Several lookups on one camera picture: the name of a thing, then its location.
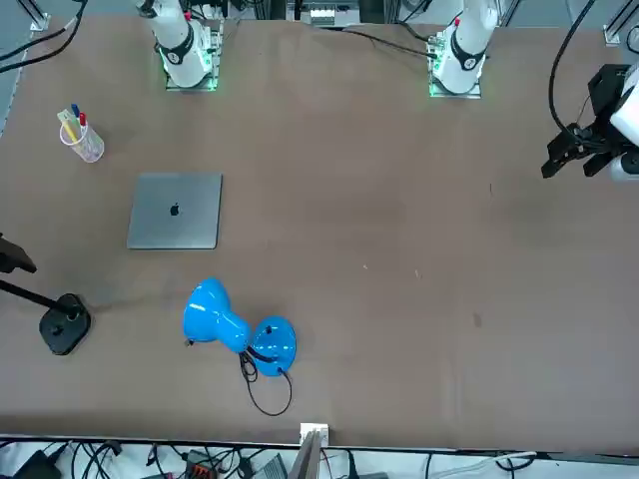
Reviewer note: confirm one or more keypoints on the aluminium corner bracket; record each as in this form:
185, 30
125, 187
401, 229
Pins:
40, 22
612, 34

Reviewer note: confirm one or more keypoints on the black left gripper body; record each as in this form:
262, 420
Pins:
604, 90

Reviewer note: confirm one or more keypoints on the blue desk lamp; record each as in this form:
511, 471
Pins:
209, 314

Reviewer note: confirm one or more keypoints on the large black power brick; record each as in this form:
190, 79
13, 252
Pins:
35, 466

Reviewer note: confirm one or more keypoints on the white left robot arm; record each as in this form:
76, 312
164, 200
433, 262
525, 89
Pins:
461, 55

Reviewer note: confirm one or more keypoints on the blue capped marker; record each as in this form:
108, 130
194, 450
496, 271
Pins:
75, 109

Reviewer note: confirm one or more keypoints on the dark ribbed power adapter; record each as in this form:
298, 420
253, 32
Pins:
272, 469

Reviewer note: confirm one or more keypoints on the orange black connector box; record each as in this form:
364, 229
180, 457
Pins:
199, 471

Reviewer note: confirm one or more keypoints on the red capped marker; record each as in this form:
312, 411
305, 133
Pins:
82, 120

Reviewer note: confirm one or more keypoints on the aluminium frame post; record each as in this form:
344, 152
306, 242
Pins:
312, 449

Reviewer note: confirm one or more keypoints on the pale green ruler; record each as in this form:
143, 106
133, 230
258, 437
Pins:
64, 116

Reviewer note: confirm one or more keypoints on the clear pink pen cup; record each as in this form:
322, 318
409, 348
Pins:
90, 149

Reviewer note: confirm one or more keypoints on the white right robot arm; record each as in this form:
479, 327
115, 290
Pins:
180, 55

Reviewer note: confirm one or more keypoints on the grey closed laptop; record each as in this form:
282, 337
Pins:
175, 229

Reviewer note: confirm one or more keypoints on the yellow marker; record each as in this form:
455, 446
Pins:
71, 134

